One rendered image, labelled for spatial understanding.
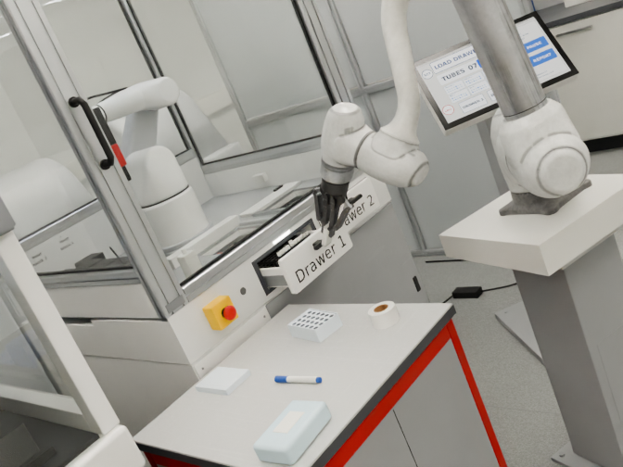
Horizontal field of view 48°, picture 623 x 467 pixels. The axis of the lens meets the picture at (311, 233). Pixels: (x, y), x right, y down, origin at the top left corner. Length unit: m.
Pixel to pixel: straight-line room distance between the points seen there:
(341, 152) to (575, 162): 0.55
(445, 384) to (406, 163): 0.54
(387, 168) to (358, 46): 2.15
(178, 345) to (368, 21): 2.28
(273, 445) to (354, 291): 1.05
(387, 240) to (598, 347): 0.85
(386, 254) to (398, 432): 1.02
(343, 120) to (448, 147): 2.02
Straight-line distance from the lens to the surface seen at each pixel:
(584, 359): 2.03
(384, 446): 1.56
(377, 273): 2.45
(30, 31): 1.80
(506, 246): 1.77
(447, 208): 3.89
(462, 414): 1.80
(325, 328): 1.80
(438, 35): 3.54
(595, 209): 1.80
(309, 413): 1.44
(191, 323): 1.91
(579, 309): 1.94
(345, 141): 1.74
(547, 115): 1.63
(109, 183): 1.80
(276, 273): 2.02
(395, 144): 1.69
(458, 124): 2.54
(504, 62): 1.61
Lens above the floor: 1.51
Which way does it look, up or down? 16 degrees down
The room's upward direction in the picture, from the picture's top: 23 degrees counter-clockwise
